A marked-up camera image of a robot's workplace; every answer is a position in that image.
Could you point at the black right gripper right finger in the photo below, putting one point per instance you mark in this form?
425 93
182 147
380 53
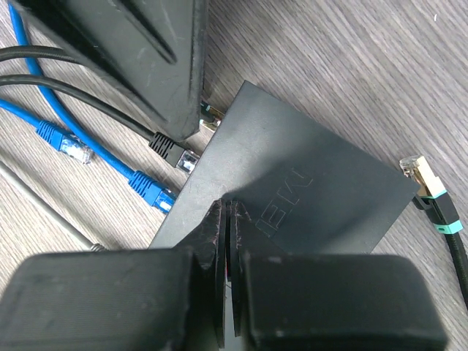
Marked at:
287 301

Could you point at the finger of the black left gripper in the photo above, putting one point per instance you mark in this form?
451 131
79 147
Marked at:
153 52

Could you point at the dark grey network switch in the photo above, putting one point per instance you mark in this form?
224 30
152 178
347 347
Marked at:
303 186

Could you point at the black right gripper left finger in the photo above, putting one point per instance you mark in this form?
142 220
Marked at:
153 299

